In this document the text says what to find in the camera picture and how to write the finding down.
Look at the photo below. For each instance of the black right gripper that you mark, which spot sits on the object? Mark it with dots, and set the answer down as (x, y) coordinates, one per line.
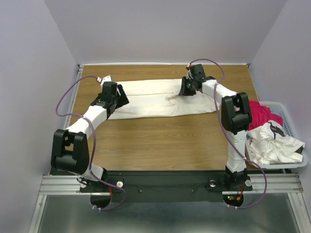
(183, 91)

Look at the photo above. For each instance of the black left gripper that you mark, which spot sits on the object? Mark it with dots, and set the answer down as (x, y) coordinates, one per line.
(123, 99)

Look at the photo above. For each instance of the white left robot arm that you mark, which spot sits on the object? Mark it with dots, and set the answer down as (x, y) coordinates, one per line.
(70, 150)

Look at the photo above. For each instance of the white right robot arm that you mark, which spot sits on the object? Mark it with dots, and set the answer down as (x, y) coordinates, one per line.
(234, 114)

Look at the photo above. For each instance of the red t shirt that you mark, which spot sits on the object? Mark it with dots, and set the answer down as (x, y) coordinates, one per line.
(262, 114)

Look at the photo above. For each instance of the white plastic laundry basket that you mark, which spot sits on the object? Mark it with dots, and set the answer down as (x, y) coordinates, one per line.
(286, 126)

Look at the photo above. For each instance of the white printed t shirt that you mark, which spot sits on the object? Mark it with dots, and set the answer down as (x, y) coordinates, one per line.
(270, 144)

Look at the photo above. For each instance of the electronics board with leds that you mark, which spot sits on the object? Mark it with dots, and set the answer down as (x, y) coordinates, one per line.
(233, 198)

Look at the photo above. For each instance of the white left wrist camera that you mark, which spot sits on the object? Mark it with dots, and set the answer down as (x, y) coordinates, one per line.
(104, 79)

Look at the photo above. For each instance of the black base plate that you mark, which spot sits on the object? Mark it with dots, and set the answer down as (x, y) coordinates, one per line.
(158, 186)

